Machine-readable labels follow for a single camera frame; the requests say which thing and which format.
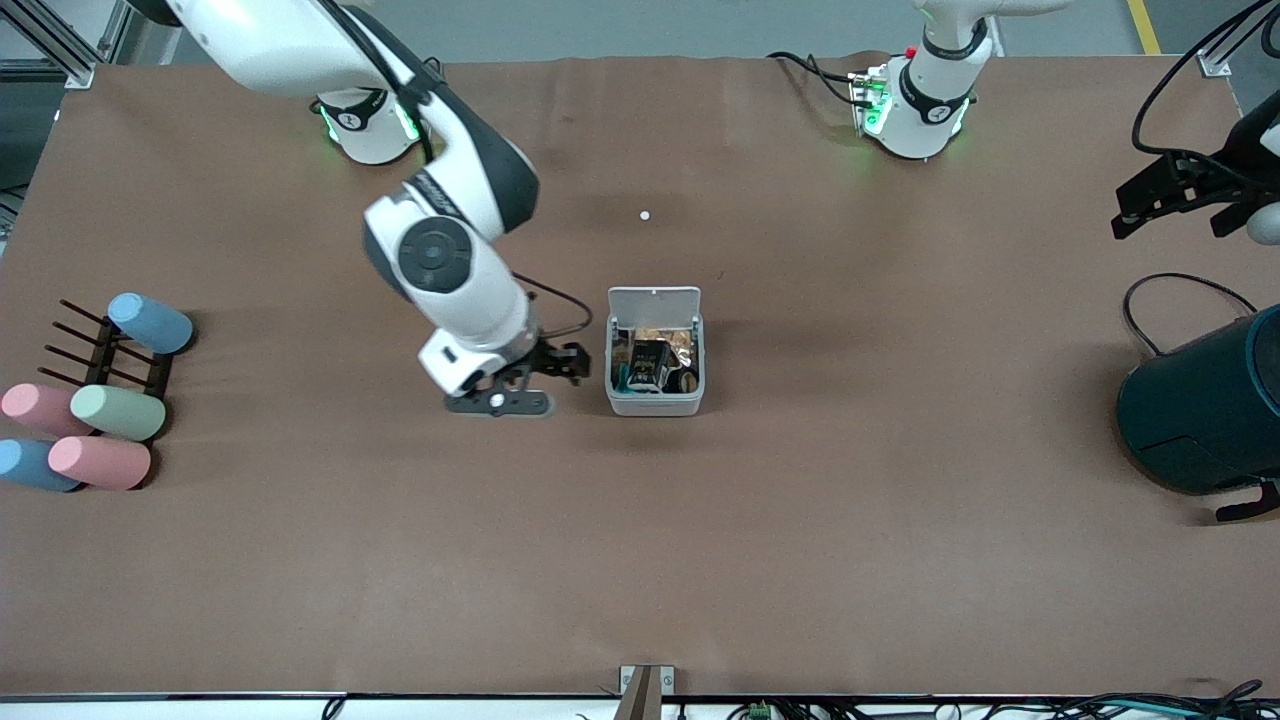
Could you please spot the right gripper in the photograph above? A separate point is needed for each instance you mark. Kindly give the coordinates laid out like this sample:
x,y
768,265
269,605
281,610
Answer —
x,y
546,357

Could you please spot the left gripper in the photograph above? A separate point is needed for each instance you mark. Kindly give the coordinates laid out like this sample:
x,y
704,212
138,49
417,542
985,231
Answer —
x,y
1207,181

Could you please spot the black wrapper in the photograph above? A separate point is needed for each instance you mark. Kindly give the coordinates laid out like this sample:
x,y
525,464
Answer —
x,y
648,365

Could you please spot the white square lidded bin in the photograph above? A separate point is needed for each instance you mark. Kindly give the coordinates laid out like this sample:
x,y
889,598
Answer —
x,y
655,302

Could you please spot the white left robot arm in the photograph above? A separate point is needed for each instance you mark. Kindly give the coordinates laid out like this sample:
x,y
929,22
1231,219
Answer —
x,y
925,110

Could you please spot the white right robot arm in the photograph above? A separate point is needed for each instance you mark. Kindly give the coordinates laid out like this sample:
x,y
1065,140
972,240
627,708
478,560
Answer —
x,y
300,45

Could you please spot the teal trash piece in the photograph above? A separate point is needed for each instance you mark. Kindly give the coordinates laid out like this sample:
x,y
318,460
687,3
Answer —
x,y
620,378

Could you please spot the gold foil trash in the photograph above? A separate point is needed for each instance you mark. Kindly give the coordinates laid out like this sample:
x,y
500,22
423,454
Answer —
x,y
680,345

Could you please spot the brown table mat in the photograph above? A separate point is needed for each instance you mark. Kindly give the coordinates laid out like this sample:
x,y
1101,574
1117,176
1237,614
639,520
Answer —
x,y
640,560

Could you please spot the dark teal round appliance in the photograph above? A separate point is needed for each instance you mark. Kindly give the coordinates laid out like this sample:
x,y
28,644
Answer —
x,y
1200,410

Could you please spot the blue plastic cup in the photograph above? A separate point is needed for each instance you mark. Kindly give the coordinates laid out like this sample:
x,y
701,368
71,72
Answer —
x,y
150,322
25,465

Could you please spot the green plastic cup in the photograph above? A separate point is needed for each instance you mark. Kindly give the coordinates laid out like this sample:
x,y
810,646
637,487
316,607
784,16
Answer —
x,y
120,412

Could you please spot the black cup rack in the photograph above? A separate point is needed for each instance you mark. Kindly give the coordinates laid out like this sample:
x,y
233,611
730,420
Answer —
x,y
100,350

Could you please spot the pink plastic cup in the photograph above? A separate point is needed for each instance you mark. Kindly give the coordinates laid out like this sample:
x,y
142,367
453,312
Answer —
x,y
100,462
40,408

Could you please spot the aluminium frame post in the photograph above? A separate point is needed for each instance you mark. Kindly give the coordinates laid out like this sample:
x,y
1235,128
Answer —
x,y
1225,50
70,50

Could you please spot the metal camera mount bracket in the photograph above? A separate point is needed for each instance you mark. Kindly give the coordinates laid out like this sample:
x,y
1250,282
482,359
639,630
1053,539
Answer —
x,y
645,690

